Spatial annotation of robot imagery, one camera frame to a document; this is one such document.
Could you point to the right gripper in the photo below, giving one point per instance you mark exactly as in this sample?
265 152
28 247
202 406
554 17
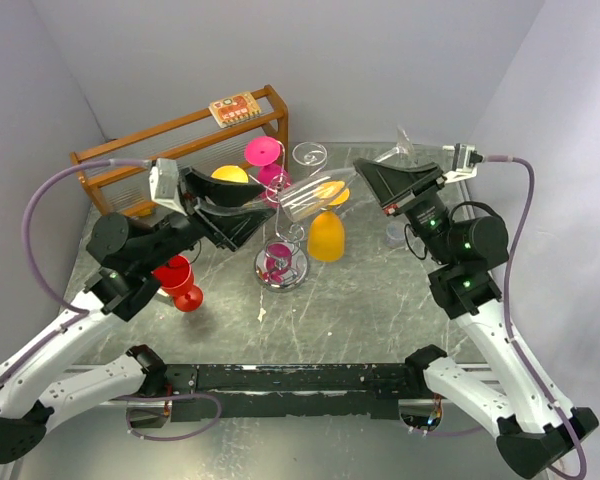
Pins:
388 184

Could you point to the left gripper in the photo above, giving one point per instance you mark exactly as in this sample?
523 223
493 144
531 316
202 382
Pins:
233 228

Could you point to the clear wine glass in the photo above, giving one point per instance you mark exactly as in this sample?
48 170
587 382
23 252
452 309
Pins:
306 197
310 157

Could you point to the pink wine glass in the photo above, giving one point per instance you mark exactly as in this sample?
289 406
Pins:
268 155

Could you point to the orange wine glass front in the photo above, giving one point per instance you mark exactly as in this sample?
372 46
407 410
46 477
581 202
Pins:
327 236

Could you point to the orange wine glass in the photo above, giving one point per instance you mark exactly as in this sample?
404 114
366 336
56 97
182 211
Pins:
327 236
231 173

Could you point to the red plastic cup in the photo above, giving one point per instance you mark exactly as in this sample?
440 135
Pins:
177 281

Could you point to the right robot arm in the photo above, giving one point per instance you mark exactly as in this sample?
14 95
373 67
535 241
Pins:
533 423

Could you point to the chrome wine glass rack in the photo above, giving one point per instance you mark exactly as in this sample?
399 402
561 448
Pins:
282 264

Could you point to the small clear purple cup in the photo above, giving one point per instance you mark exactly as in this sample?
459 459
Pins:
394 235

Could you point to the orange spiral notebook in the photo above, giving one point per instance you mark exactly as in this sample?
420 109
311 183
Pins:
235 109

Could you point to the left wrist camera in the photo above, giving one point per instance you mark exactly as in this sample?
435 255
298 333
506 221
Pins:
164 180

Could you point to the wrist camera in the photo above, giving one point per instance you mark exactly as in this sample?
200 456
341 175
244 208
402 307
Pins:
164 180
465 160

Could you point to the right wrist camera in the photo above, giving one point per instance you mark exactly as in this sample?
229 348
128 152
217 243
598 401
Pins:
465 160

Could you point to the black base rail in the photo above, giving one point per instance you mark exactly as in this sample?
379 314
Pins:
299 390

